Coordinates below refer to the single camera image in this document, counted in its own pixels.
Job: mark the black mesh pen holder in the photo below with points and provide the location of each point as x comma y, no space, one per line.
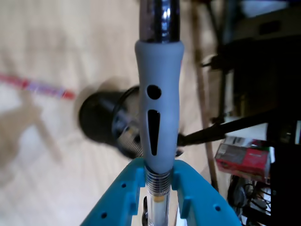
94,117

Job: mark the white flat box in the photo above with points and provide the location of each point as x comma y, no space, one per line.
247,133

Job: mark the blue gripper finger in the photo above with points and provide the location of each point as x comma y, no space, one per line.
115,202
207,204

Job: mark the red cardboard box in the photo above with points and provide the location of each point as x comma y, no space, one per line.
247,162

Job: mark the clear pen with grey grip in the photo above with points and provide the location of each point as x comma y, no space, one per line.
160,82

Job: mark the red clear retractable pen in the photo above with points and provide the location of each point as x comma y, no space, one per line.
47,89

